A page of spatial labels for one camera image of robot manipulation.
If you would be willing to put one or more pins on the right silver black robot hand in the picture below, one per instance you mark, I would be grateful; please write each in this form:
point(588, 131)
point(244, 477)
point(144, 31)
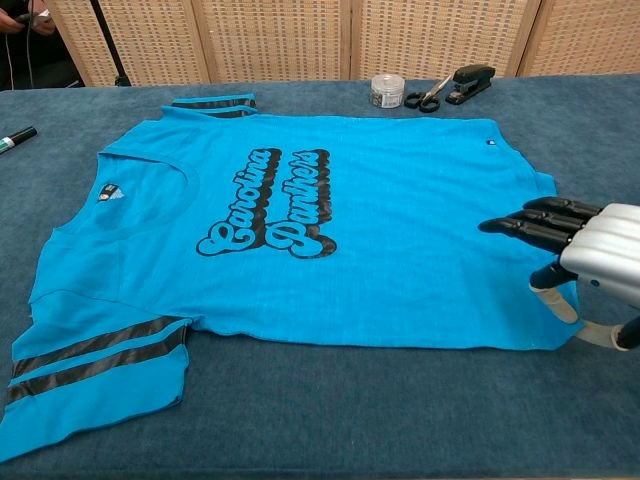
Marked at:
point(600, 240)

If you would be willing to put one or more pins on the blue Carolina Panthers T-shirt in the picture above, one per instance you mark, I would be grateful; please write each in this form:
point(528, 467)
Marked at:
point(400, 225)

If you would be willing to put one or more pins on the black stapler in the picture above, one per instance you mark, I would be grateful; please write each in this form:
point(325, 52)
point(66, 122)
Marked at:
point(472, 77)

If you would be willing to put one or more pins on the clear round plastic jar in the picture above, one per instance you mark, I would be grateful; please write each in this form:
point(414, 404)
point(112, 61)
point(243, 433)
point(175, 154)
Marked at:
point(386, 90)

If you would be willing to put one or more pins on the wicker folding screen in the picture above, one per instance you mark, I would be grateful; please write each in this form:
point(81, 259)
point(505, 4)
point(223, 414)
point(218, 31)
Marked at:
point(275, 40)

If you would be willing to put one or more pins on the black tripod stand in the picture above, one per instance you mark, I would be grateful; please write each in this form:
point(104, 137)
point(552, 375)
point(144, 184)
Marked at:
point(107, 35)

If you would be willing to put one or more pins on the green marker pen black cap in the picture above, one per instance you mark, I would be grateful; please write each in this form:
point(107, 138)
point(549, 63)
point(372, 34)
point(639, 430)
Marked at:
point(20, 135)

